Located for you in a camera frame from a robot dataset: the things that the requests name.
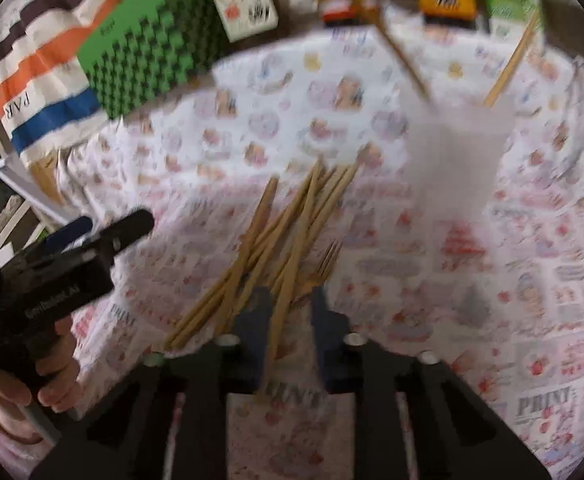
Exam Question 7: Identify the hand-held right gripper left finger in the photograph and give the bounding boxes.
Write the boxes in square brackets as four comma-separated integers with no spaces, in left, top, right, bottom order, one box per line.
[29,285,275,480]

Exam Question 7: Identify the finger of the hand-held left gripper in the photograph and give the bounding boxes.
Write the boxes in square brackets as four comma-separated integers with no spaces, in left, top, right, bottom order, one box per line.
[92,209,155,256]
[44,216,95,256]

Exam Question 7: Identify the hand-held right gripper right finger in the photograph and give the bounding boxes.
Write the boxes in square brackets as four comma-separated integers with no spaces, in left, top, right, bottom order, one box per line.
[312,285,553,480]

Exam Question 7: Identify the wooden chopstick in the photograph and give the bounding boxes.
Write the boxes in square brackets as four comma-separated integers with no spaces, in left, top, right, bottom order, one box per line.
[483,10,543,109]
[372,7,433,106]
[259,157,323,396]

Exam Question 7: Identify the bunch of wooden chopsticks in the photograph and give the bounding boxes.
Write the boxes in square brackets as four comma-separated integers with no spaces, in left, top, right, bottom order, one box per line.
[164,147,373,353]

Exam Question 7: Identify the translucent plastic cup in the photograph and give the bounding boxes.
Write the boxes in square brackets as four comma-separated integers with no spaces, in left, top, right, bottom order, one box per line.
[404,97,518,226]

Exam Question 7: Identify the person's left hand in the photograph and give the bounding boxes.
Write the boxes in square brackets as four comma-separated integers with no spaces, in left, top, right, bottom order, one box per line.
[0,317,82,411]

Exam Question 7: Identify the wooden fork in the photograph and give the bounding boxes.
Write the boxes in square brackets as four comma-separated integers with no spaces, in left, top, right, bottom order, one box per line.
[292,240,343,311]

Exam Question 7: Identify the strawberry printed tablecloth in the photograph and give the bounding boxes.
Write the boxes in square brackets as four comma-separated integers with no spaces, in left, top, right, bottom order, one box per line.
[56,125,584,478]

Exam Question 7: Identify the green checkered box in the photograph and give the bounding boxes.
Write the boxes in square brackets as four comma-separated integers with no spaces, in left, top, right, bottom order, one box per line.
[76,0,230,121]

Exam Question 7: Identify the striped blanket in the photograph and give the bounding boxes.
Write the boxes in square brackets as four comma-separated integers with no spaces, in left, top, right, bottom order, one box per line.
[0,0,197,161]

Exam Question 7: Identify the teddy bear printed tablecloth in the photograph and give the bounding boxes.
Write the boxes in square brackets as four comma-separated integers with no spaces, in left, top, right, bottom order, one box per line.
[116,25,584,171]

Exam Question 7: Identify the white label cooking wine bottle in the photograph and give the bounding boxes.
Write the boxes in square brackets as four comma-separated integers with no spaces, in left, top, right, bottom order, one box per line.
[199,0,279,43]

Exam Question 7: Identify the green milk carton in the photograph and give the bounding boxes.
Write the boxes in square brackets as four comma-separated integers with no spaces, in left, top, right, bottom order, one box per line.
[479,0,545,43]

